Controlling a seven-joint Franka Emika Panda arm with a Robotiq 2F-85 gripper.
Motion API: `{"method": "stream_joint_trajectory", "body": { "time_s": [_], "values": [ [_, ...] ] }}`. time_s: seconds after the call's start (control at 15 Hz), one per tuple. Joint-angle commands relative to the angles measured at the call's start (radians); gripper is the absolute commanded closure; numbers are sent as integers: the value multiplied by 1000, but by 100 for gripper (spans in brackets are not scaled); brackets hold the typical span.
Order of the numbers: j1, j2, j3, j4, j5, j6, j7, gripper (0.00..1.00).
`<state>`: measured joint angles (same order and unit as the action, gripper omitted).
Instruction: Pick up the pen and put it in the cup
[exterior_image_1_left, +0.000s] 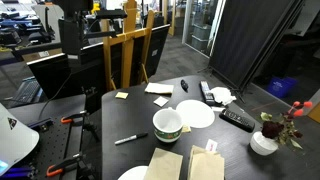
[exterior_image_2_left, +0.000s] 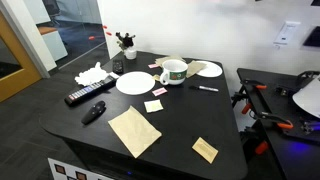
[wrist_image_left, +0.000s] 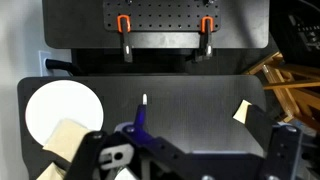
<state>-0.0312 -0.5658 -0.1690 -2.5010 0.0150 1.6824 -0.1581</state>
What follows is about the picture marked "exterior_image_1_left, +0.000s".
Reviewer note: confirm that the crumpled white tissue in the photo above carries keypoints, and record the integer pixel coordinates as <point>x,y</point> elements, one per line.
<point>222,95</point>

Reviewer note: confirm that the large white plate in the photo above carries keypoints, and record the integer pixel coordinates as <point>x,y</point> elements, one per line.
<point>195,114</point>

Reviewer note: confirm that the right brown paper bag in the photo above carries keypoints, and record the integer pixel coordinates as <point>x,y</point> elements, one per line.
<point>205,165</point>

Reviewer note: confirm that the yellow sticky note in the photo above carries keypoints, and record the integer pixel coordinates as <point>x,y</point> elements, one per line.
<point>122,95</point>

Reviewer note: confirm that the wooden easel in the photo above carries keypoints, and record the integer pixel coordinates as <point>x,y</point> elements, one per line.
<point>126,39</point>

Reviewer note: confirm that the white plate at table edge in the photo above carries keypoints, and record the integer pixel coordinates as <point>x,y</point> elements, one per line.
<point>135,173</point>

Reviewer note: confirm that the orange black clamp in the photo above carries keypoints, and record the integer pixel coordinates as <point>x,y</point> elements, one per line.
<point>70,118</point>
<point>66,165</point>

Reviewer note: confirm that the brown paper bag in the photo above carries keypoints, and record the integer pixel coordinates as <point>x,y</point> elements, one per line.
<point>164,165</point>
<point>205,165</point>

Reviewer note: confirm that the grey black marker pen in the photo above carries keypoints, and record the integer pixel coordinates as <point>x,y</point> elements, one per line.
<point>131,138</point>

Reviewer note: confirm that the small black device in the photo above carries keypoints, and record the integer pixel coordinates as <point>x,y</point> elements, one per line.
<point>184,85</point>

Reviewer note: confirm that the black camera on mount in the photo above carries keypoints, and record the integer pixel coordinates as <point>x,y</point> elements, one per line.
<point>108,15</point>

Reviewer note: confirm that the lower orange black clamp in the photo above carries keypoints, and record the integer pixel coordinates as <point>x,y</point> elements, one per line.
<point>66,165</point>

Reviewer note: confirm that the left brown paper bag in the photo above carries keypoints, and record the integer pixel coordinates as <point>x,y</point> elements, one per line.
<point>164,165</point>

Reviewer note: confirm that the pink sweetener packet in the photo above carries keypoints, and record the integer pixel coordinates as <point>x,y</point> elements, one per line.
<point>211,145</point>

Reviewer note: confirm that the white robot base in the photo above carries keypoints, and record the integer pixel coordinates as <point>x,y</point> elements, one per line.
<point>16,140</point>

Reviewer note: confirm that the yellow packet by mug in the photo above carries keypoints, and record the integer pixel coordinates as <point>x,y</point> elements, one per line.
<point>186,129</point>

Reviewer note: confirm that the white green mug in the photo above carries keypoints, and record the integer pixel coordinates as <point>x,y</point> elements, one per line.
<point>168,125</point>

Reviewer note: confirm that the blue bin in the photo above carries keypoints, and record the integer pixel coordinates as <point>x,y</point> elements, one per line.
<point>281,87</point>

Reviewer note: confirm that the white ribbed flower vase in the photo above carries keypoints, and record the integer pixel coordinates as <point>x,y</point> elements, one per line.
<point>262,145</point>

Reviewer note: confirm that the small white label card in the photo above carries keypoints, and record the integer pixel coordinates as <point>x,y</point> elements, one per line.
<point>218,109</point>

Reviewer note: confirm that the white sticky note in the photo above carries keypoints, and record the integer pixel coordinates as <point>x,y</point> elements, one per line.
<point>160,101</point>

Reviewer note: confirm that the silver black remote control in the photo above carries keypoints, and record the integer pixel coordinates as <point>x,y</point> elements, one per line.
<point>207,95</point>

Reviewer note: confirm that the black room divider screen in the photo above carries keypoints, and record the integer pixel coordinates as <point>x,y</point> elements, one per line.
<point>247,29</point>

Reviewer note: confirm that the upper orange black clamp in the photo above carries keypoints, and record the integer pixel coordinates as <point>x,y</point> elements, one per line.
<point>70,118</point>

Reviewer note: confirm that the black monitor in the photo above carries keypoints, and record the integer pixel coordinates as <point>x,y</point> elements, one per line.
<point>58,78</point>

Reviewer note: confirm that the dried rose bouquet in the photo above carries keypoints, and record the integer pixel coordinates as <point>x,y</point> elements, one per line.
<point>282,129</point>

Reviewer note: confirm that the black keyboard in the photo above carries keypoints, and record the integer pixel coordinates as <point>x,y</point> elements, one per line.
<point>29,92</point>

